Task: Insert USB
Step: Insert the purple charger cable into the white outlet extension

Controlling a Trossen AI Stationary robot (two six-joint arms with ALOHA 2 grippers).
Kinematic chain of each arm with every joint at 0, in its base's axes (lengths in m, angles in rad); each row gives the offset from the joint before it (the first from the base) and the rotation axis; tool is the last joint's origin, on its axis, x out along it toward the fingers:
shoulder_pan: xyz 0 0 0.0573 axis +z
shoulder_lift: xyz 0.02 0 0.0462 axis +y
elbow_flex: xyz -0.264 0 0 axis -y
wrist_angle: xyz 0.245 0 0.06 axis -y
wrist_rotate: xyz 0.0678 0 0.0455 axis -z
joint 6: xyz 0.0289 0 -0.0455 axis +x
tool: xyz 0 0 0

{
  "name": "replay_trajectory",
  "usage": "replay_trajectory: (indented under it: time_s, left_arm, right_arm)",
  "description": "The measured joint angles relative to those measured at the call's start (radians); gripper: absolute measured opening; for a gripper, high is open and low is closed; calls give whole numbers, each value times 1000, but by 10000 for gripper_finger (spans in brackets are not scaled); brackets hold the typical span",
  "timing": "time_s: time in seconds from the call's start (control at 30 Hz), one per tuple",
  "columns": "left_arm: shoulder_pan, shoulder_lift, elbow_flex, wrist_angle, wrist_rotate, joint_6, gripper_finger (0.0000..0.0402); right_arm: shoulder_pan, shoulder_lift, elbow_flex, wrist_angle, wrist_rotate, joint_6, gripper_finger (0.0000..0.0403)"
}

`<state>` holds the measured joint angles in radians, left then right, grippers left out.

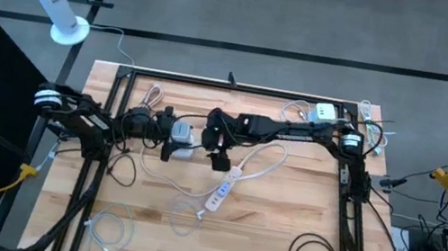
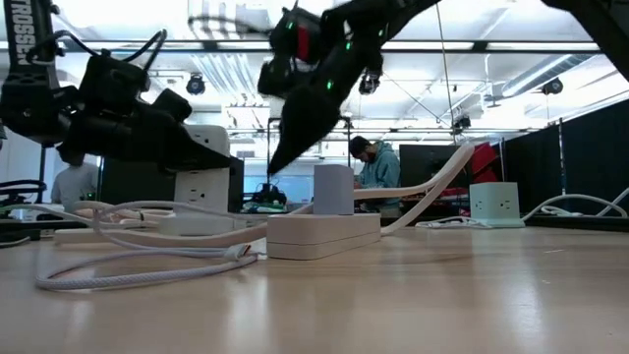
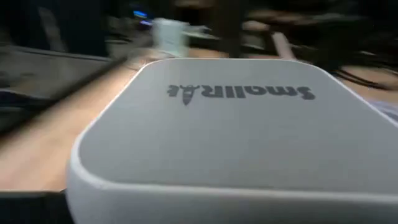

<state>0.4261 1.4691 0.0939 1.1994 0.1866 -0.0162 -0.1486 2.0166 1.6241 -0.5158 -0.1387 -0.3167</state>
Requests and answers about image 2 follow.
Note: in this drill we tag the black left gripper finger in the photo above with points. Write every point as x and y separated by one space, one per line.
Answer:
201 159

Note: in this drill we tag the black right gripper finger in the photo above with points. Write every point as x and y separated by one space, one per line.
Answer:
309 118

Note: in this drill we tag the white tower power strip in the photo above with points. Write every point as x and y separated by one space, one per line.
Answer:
204 192

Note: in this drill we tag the light blue USB charger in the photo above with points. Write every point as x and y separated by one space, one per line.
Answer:
334 192

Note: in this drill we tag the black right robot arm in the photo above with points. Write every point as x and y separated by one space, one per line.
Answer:
599 29

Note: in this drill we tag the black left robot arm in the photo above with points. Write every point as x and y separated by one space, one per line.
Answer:
29 74

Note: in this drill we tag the black partition panel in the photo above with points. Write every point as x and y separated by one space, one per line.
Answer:
132 182

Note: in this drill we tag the person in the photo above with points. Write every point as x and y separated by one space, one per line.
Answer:
74 184
378 167

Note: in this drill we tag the black ceiling spotlight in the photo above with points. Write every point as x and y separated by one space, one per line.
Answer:
553 86
195 84

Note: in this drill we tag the black monitor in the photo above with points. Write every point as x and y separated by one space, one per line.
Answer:
422 164

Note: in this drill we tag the red bin stack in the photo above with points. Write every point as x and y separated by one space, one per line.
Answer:
484 162

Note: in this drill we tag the mint green cube socket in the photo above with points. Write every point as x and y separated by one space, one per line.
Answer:
496 204

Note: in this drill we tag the black curtain wall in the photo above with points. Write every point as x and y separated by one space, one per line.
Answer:
589 162

